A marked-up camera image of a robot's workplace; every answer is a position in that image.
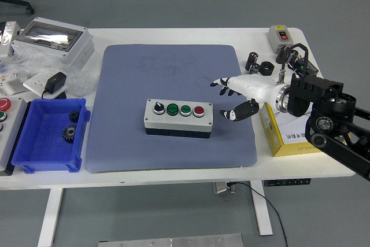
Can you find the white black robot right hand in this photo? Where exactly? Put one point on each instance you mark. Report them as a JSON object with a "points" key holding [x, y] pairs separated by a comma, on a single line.
{"points": [[254, 86]]}

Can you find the grey four-button control box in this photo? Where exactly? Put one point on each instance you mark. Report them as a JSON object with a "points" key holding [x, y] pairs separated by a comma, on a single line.
{"points": [[176, 121]]}

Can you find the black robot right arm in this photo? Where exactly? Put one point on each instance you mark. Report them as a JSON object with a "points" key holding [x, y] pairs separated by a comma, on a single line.
{"points": [[326, 119]]}

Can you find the black cylindrical capacitor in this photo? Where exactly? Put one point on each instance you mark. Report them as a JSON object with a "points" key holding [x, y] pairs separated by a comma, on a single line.
{"points": [[293, 57], [281, 54], [254, 68], [252, 60]]}

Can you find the yellow white cardboard box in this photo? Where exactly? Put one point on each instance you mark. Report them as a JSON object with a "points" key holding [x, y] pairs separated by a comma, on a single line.
{"points": [[277, 140]]}

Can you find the black module with green terminal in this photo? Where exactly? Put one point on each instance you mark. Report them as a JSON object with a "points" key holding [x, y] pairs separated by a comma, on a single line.
{"points": [[312, 69]]}

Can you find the black table height controller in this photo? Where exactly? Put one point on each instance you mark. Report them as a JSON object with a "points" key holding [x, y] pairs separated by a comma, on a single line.
{"points": [[287, 182]]}

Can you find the blue-grey table mat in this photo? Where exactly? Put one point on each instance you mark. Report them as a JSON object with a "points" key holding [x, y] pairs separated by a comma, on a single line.
{"points": [[130, 70]]}

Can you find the white table leg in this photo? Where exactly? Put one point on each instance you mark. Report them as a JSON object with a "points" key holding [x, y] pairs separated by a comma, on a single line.
{"points": [[50, 218], [263, 215]]}

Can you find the grey metal plate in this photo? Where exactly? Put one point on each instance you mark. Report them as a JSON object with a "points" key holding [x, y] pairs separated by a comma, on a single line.
{"points": [[173, 241]]}

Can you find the clear plastic bag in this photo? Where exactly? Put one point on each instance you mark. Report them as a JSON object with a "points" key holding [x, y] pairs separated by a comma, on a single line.
{"points": [[78, 80]]}

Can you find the small black bevel gear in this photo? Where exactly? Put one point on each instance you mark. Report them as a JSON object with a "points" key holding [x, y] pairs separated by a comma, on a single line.
{"points": [[74, 117]]}

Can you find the large black bevel gear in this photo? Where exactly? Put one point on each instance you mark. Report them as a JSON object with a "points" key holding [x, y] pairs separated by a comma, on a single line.
{"points": [[69, 133]]}

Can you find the black power adapter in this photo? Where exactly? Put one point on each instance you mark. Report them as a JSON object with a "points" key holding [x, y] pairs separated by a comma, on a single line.
{"points": [[56, 81]]}

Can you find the blue plastic bin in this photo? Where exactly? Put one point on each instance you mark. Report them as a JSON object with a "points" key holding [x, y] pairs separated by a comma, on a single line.
{"points": [[43, 143]]}

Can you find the small white orange-marked box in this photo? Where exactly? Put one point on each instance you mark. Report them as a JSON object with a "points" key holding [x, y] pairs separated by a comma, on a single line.
{"points": [[11, 85]]}

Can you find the grey emergency-stop control box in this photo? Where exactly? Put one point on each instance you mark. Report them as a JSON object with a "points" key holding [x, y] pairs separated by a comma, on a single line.
{"points": [[11, 131]]}

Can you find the white device with foil label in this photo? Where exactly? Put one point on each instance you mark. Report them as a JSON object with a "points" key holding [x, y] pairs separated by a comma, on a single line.
{"points": [[8, 38]]}

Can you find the grey red-black switch box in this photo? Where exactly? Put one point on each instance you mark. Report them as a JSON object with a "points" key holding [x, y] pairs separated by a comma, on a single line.
{"points": [[276, 43]]}

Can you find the grey under-table bracket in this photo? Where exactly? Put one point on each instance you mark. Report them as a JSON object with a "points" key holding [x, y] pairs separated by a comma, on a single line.
{"points": [[221, 187]]}

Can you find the grey enclosure with clear lid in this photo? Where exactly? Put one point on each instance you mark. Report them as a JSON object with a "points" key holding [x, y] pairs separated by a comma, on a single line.
{"points": [[78, 50]]}

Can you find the white wall socket panel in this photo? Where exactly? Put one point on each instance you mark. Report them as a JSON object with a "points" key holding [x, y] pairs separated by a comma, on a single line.
{"points": [[33, 83]]}

